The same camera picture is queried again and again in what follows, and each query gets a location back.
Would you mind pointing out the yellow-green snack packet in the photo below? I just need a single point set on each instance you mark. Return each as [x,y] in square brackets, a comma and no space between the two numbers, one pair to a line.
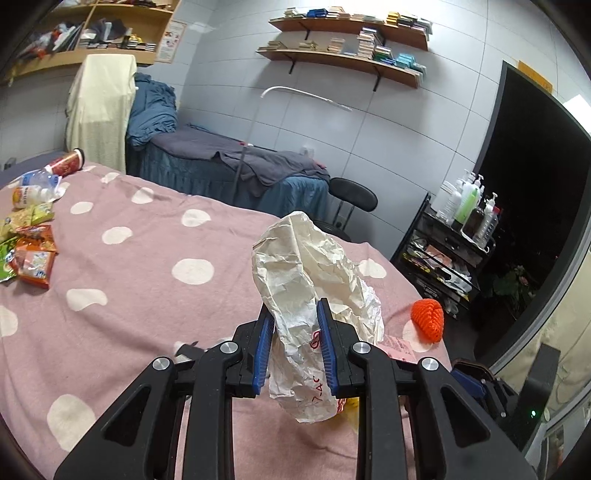
[30,217]

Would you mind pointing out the dark brown pump bottle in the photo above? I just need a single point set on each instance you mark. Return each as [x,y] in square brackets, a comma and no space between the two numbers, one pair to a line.
[472,224]

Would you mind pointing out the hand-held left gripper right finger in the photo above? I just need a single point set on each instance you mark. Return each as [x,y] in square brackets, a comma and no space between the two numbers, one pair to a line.
[328,360]

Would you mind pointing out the orange knitted toy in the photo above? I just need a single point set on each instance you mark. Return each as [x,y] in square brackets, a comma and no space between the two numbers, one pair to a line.
[428,321]

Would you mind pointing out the pink paper receipt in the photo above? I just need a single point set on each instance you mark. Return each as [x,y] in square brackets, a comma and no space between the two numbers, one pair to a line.
[399,348]

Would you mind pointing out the wooden wall shelf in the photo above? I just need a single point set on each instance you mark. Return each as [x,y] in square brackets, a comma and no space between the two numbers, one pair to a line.
[351,28]
[341,60]

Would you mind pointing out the wooden shelf unit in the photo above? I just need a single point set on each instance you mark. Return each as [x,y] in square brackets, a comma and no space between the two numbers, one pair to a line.
[115,57]

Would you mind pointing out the cream cloth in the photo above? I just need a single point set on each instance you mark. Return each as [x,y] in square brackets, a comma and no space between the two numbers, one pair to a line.
[99,110]

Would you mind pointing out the yellow wall sign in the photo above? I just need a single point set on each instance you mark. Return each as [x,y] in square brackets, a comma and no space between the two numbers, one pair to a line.
[535,76]

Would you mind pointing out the red paper cup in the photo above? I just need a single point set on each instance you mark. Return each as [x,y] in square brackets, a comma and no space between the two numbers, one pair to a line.
[67,164]

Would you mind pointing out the clear plastic bottle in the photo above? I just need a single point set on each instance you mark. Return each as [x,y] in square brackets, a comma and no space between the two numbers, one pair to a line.
[39,177]

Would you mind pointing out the green pump bottle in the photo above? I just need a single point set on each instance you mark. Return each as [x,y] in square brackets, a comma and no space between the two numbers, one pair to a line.
[468,205]

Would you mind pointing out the row of small boxes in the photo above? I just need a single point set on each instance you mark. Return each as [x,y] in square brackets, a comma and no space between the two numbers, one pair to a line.
[369,16]

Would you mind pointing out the potted plant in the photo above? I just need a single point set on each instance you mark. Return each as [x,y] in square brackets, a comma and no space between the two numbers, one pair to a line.
[515,288]

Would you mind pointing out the orange snack packet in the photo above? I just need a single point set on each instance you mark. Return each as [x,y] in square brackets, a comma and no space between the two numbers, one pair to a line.
[41,235]
[34,267]

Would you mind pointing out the white paper bag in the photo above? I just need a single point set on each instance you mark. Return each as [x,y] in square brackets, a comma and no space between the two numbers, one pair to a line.
[300,277]

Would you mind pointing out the wall poster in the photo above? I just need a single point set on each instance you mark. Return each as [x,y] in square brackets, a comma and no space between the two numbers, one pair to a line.
[171,41]

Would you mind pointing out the green snack packet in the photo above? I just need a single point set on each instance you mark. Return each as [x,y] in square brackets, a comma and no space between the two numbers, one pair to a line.
[7,265]

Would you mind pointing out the pink polka dot blanket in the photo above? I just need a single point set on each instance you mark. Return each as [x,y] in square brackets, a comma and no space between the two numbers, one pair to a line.
[138,323]

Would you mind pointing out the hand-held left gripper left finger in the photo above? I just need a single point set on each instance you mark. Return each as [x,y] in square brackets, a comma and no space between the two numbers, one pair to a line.
[263,353]

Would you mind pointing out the white pump bottle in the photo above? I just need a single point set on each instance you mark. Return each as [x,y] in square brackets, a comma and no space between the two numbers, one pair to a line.
[455,198]

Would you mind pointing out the blue blanket pile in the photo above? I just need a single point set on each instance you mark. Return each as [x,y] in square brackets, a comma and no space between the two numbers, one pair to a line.
[152,110]

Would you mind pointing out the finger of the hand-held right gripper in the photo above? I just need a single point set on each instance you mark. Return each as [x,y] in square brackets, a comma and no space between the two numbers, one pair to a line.
[467,381]

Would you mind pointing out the yellow wrapper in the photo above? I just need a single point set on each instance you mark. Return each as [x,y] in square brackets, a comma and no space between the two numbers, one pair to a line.
[352,413]

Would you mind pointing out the black stool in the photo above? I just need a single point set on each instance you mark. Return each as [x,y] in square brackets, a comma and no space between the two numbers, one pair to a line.
[353,194]

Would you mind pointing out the black storage cart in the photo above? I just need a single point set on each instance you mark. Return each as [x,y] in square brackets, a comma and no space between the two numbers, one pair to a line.
[438,258]

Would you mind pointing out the blue massage bed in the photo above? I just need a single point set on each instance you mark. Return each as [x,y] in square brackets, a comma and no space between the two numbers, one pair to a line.
[184,175]

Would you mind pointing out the wall shelves with books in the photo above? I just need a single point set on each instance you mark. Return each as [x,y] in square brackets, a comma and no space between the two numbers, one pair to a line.
[369,44]

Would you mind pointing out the clear pump bottle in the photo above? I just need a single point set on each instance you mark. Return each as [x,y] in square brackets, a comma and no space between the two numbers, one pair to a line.
[487,224]

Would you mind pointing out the white floor lamp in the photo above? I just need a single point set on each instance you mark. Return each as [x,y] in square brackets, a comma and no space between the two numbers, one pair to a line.
[241,170]

